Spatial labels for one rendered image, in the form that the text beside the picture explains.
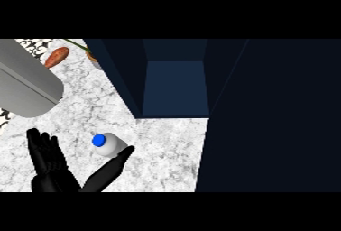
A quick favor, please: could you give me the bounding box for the dark blue cabinet door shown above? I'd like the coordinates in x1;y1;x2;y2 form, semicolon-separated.
195;38;341;193

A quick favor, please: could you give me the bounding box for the orange sweet potato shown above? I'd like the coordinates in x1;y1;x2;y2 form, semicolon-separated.
43;46;72;69

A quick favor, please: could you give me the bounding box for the orange thing with green stem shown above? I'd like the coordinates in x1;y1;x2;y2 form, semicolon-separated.
62;38;105;71

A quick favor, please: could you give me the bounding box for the white bottle with blue cap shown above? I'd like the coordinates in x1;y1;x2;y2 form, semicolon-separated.
90;132;130;159

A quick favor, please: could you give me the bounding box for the dark blue open cabinet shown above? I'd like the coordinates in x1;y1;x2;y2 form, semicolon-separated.
82;38;251;119

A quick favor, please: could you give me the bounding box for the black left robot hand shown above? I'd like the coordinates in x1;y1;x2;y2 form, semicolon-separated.
25;127;136;193

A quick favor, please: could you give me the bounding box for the grey rounded appliance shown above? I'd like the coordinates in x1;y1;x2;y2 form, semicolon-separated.
0;38;65;119

